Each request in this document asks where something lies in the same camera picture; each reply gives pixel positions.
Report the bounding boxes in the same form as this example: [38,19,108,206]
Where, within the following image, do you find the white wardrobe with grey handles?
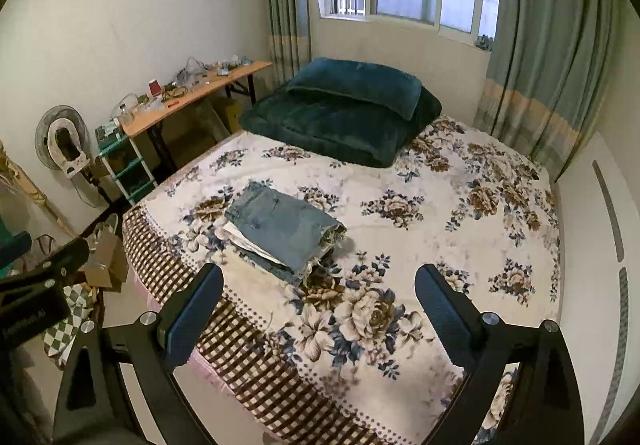
[552,132,640,445]

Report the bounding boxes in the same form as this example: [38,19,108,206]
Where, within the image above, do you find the floral bed blanket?
[122,114,561,445]

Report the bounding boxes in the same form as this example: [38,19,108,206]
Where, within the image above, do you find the standing electric fan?
[34,104,108,206]

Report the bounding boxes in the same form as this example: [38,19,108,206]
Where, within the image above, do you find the green curtain with beige band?
[472,0,628,183]
[261,0,313,93]

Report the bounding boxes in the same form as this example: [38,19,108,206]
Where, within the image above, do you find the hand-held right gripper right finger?
[414,263,585,445]

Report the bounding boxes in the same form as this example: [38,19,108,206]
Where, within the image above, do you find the dark green folded quilt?
[239,84,443,169]

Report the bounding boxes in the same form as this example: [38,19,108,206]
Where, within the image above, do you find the green white checkered cloth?
[42,282,103,371]

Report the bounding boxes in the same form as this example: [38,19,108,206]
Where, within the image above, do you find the yellow box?
[220,98,245,133]

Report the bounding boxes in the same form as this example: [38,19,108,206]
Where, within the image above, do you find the dark green pillow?
[286,56,425,121]

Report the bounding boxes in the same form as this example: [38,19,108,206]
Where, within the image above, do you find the white green shelf rack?
[96,121,157,206]

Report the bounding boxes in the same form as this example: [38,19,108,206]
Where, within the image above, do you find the blue denim pants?
[223,180,348,287]

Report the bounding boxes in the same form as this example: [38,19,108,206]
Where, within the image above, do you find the cardboard box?
[80,227,130,292]

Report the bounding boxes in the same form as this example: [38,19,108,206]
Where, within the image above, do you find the wooden folding table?
[121,60,274,161]

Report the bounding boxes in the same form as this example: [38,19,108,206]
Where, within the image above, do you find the clutter of small table items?
[111,54,252,123]

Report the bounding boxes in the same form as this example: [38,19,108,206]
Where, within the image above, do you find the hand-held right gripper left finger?
[53,263,224,445]

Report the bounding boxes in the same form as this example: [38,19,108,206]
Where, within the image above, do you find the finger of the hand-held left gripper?
[20,237,91,282]

